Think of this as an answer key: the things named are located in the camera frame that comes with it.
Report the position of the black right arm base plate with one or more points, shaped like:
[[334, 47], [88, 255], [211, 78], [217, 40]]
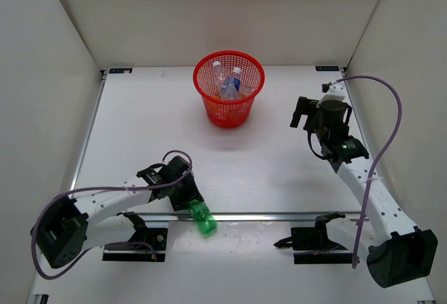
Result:
[[311, 245]]

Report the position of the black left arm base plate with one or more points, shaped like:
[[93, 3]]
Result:
[[147, 244]]

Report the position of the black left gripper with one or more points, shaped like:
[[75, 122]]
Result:
[[191, 192]]

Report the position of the red mesh plastic bin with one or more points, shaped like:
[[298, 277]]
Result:
[[228, 114]]

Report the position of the clear bottle red label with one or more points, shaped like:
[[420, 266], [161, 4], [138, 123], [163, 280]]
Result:
[[245, 91]]

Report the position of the clear bottle blue label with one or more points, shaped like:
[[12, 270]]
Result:
[[235, 74]]

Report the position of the green plastic bottle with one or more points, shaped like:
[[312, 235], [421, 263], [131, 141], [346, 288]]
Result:
[[203, 218]]

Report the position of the black label right table corner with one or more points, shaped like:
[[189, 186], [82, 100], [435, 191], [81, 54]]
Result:
[[327, 68]]

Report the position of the clear unlabelled plastic bottle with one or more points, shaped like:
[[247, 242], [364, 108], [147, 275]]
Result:
[[224, 82]]

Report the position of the orange juice bottle yellow cap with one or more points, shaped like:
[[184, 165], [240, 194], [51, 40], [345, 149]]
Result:
[[217, 97]]

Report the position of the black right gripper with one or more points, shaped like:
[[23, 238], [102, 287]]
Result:
[[306, 106]]

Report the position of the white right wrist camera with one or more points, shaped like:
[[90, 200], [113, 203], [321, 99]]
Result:
[[333, 91]]

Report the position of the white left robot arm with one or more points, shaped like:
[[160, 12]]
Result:
[[84, 218]]

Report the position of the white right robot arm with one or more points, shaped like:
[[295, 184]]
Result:
[[397, 251]]

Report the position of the black label table corner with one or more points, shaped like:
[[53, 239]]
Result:
[[120, 70], [327, 68]]

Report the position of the black label left table corner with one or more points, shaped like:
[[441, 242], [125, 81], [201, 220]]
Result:
[[120, 70]]

